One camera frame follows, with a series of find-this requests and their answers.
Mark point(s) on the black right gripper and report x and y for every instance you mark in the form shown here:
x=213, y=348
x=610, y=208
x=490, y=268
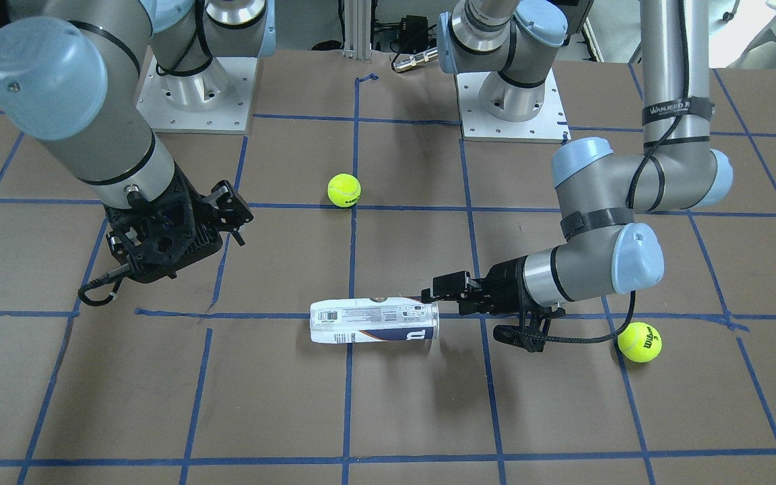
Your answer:
x=194, y=202

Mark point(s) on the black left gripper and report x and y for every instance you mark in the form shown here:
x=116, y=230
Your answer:
x=506, y=283

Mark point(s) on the clear tennis ball can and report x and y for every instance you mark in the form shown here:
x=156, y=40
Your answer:
x=373, y=320

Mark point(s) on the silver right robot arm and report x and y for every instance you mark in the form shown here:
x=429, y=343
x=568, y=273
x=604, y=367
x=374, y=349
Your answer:
x=69, y=74

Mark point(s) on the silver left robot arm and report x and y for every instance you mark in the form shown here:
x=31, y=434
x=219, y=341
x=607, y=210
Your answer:
x=605, y=250

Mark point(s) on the Head tennis ball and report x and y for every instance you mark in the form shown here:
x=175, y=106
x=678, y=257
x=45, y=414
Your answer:
x=344, y=190

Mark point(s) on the Wilson tennis ball far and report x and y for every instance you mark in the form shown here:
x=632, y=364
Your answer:
x=640, y=342

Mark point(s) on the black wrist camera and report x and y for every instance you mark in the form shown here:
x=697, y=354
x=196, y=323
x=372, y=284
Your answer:
x=531, y=338

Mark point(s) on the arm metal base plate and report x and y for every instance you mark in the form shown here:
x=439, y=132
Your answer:
x=217, y=101
x=512, y=108

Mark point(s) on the aluminium frame post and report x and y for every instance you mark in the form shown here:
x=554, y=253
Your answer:
x=357, y=29

